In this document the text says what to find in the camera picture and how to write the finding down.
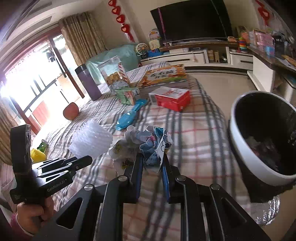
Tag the purple thermos bottle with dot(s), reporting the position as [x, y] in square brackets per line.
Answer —
[88, 82]

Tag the printed paper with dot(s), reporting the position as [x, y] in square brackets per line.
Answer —
[153, 143]

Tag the left red heart garland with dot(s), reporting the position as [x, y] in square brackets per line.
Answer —
[121, 19]

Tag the teal covered armchair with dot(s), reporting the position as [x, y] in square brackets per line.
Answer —
[125, 54]

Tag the black television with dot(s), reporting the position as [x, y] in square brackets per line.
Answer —
[192, 20]

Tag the plaid table cloth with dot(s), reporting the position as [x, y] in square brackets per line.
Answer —
[194, 140]

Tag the orange picture book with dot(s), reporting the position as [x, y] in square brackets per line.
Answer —
[173, 73]

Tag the white foam fruit net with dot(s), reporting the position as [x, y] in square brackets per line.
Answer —
[90, 140]

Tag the white trash bin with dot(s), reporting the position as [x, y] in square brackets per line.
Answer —
[262, 134]

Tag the green snack packet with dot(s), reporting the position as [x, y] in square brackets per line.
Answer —
[43, 146]

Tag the red white milk carton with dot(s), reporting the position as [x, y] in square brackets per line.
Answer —
[176, 99]

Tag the person's left hand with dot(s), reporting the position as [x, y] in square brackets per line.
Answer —
[31, 217]

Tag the beige curtain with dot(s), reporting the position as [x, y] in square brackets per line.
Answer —
[82, 36]

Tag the rainbow stacking ring toy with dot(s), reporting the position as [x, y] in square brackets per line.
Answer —
[242, 45]

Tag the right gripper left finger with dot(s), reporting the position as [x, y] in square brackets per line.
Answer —
[96, 213]

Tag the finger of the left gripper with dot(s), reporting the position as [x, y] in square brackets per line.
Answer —
[71, 167]
[54, 163]

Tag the white tv cabinet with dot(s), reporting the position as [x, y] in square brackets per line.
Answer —
[204, 54]

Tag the right red heart garland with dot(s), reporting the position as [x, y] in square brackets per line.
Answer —
[263, 12]

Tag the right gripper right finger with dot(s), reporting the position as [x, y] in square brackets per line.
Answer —
[207, 212]

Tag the clear cookie jar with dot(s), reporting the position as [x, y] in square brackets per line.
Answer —
[114, 74]

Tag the blue plastic toy paddle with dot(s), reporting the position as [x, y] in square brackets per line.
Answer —
[128, 118]

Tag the red apple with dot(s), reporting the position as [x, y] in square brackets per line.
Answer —
[71, 111]

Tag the pink storage box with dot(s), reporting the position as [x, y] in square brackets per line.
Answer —
[263, 40]

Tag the dark top side cabinet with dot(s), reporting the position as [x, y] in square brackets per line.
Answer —
[274, 75]

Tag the red heart garland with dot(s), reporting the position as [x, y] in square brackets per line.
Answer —
[263, 12]
[121, 19]

